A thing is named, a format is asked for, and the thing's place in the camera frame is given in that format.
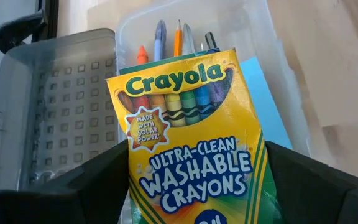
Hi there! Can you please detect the clear plastic pencil box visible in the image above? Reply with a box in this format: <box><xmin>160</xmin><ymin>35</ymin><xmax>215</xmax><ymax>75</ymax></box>
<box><xmin>0</xmin><ymin>0</ymin><xmax>313</xmax><ymax>224</ymax></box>

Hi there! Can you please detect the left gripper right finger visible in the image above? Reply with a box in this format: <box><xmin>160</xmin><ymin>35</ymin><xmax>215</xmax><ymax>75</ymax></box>
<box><xmin>265</xmin><ymin>141</ymin><xmax>358</xmax><ymax>224</ymax></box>

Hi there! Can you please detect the black aluminium table frame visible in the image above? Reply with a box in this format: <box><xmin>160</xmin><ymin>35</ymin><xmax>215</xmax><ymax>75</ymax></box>
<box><xmin>37</xmin><ymin>0</ymin><xmax>59</xmax><ymax>43</ymax></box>

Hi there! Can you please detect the blue sticky note pad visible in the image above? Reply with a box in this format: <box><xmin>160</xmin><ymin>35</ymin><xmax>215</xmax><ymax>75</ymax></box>
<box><xmin>239</xmin><ymin>55</ymin><xmax>293</xmax><ymax>151</ymax></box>

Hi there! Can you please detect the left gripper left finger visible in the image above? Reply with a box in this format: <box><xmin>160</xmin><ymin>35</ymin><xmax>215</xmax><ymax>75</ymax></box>
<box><xmin>0</xmin><ymin>139</ymin><xmax>131</xmax><ymax>224</ymax></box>

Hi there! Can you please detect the yellow crayon box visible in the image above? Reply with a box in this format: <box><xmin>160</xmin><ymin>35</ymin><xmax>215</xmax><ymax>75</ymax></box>
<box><xmin>106</xmin><ymin>47</ymin><xmax>285</xmax><ymax>224</ymax></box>

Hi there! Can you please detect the black frame clamp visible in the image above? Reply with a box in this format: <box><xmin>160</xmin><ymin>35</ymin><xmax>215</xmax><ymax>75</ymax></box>
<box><xmin>0</xmin><ymin>11</ymin><xmax>48</xmax><ymax>54</ymax></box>

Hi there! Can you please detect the purple pen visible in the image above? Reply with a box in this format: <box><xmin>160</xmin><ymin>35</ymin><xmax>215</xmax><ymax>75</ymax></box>
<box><xmin>153</xmin><ymin>19</ymin><xmax>168</xmax><ymax>62</ymax></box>

